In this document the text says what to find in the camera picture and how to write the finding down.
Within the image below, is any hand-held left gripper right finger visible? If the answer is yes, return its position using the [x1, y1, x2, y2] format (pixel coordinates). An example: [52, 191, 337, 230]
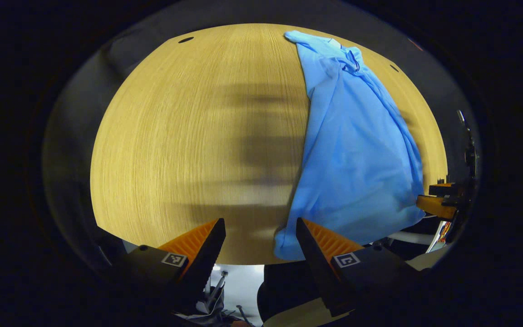
[295, 217, 425, 317]

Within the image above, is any colourful printed booklet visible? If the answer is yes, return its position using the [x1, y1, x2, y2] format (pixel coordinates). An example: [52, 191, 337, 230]
[426, 221, 452, 253]

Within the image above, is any white bar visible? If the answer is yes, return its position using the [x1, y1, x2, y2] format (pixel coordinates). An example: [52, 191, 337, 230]
[386, 231, 435, 246]

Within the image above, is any light blue T-shirt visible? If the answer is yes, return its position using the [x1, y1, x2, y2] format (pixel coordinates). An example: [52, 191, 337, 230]
[273, 30, 425, 262]

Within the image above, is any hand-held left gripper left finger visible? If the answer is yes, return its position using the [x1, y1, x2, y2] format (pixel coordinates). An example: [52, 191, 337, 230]
[107, 218, 227, 318]

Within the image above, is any person's dark clothing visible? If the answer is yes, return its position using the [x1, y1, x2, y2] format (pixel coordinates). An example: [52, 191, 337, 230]
[257, 261, 330, 321]

